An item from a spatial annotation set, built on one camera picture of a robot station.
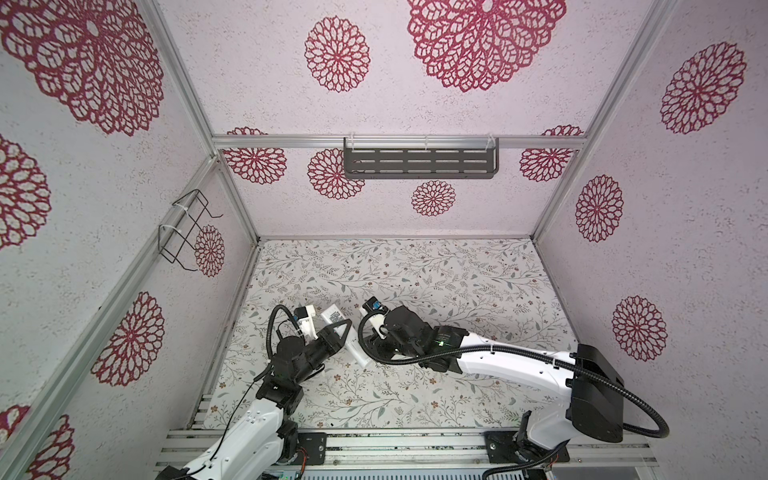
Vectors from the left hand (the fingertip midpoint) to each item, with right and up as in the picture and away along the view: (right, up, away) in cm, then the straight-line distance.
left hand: (352, 327), depth 79 cm
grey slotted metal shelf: (+20, +51, +16) cm, 57 cm away
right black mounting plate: (+38, -29, -4) cm, 48 cm away
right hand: (+4, 0, -4) cm, 5 cm away
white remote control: (-5, +3, -3) cm, 6 cm away
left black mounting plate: (-9, -28, -5) cm, 30 cm away
